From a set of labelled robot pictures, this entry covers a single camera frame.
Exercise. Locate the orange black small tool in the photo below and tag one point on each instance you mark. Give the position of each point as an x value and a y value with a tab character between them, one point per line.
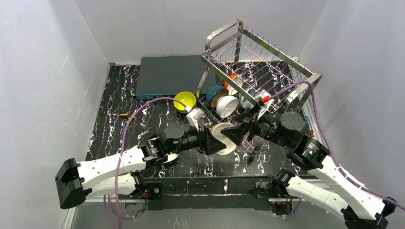
125	116

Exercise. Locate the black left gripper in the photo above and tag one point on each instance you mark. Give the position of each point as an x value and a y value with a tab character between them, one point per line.
206	141

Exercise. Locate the dark teal network switch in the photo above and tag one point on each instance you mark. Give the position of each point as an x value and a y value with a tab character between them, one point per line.
164	76

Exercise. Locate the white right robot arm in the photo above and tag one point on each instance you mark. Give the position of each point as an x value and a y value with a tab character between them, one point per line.
348	201

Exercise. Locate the white round bowl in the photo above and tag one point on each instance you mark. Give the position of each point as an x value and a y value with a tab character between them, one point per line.
226	105

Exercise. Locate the white square bowl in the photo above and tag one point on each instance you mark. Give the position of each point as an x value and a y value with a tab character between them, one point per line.
169	158

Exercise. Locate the yellow bowl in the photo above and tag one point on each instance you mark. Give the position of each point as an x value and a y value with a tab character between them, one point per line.
186	98

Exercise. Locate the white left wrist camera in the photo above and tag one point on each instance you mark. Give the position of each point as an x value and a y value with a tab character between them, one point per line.
193	116

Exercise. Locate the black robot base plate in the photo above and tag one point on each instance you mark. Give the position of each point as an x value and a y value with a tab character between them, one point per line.
254	192

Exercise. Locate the stainless steel dish rack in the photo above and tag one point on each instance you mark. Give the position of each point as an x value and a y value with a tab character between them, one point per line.
242	59

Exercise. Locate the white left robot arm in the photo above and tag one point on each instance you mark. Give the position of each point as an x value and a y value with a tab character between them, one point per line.
120	174

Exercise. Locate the blue white patterned bowl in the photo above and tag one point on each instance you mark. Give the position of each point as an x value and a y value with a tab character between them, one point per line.
244	103

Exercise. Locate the beige floral bowl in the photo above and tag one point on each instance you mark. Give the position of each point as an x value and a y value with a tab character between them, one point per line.
216	132

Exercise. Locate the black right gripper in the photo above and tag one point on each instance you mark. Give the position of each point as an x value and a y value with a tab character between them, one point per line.
246	128

